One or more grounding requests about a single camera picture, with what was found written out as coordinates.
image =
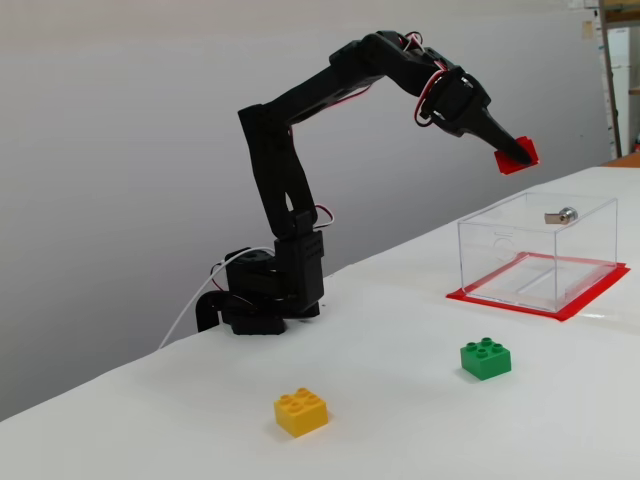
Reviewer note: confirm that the brown wooden table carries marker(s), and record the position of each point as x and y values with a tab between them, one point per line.
627	161

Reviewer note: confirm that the wooden shelf post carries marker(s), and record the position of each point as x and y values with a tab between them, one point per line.
609	80

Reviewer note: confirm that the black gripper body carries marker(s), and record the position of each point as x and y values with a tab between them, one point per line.
476	118

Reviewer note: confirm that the silver metal box lock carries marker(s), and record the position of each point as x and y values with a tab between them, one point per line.
565	215

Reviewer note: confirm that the green lego brick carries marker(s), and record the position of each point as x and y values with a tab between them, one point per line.
485	362

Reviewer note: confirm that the brown paper tag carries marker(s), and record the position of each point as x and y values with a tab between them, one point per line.
586	31

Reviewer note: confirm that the black table clamp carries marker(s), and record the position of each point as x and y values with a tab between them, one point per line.
206	310

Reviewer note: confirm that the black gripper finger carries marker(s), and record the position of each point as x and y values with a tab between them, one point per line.
500	140

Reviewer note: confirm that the yellow lego brick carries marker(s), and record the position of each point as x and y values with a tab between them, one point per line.
300	415

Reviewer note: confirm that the red tape rectangle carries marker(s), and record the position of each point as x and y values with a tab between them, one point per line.
570	314

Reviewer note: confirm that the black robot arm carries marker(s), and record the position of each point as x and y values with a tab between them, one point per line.
270	150

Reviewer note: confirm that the red lego brick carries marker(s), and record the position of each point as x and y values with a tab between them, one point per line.
507	166

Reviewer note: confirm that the transparent plastic box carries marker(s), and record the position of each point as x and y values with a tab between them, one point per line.
505	260

